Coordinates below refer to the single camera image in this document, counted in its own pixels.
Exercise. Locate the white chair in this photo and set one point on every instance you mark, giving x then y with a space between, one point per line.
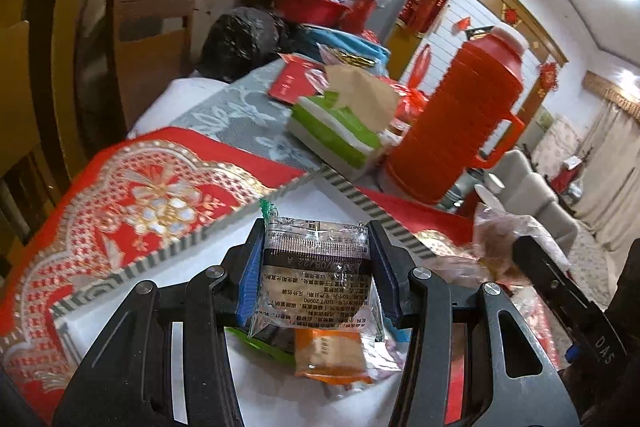
515 172
550 212

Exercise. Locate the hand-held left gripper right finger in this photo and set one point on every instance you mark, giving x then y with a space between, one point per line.
389 292

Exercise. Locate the dark wooden chair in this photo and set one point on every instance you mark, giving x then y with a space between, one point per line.
150 57

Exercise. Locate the clear dark cake packet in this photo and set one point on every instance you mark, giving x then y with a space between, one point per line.
320 277

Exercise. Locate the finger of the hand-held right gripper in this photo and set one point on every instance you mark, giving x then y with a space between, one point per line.
545 272

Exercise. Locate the red thermos flask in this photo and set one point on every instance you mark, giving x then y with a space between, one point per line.
450 117

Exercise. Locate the small red flag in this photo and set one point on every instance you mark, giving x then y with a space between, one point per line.
461 25

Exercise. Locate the black plastic bag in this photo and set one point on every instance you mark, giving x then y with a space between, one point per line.
240 39

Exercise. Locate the green tissue pack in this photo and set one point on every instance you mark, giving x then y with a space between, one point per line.
330 132

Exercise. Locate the clear bag of brown snacks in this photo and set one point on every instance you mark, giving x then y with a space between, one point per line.
495 237

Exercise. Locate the orange cream snack packet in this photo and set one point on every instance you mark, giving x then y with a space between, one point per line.
325 352

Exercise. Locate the red embroidered tablecloth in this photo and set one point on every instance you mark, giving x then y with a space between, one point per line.
150 187

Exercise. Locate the red diamond knot wall ornament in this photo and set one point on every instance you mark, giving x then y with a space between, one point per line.
512 14

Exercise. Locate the beige curtain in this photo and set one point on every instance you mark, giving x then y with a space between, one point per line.
615 167

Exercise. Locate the small red knot ornament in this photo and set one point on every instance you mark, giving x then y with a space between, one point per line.
548 77

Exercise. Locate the green snack packet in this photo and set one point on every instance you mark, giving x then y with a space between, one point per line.
265 349

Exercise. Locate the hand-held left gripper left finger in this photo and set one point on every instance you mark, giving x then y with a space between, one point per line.
247 292

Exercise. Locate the red plastic basin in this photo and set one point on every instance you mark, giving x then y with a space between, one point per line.
310 9

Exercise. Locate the striped gift box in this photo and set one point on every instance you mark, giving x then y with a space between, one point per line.
300 202

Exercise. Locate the light wooden chair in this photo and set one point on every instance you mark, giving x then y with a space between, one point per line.
15 72

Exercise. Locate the red plastic bag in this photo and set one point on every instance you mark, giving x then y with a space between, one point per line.
412 99

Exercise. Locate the blue bag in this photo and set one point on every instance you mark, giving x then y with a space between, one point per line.
345 44

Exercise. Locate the red envelope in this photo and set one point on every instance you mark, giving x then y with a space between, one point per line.
295 79

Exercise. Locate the grey lace tablecloth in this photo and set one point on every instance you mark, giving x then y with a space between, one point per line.
235 117

